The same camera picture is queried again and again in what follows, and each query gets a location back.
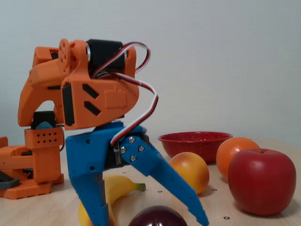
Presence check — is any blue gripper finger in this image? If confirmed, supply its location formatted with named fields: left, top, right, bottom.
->
left=70, top=171, right=111, bottom=226
left=120, top=135, right=210, bottom=226

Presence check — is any dark grey table clamp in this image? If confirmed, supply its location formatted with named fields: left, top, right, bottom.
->
left=0, top=170, right=20, bottom=190

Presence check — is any white red black servo cable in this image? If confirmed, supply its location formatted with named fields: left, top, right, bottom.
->
left=90, top=42, right=159, bottom=147

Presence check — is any red toy apple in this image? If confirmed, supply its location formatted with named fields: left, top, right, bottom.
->
left=228, top=148, right=297, bottom=217

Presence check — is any blue gripper body black servo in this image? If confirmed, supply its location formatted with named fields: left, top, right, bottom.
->
left=65, top=121, right=151, bottom=180

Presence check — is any yellow toy banana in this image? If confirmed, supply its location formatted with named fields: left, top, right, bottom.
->
left=78, top=174, right=146, bottom=226

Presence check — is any orange robot base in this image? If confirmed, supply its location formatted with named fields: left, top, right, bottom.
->
left=0, top=136, right=64, bottom=200

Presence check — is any yellow orange peach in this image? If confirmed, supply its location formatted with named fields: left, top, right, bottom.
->
left=168, top=152, right=210, bottom=195

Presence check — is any red speckled bowl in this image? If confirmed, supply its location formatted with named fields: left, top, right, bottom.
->
left=158, top=131, right=234, bottom=165

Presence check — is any orange toy fruit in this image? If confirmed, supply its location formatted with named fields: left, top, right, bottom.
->
left=215, top=137, right=261, bottom=181

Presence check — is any dark purple plum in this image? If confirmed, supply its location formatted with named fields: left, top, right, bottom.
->
left=128, top=205, right=188, bottom=226

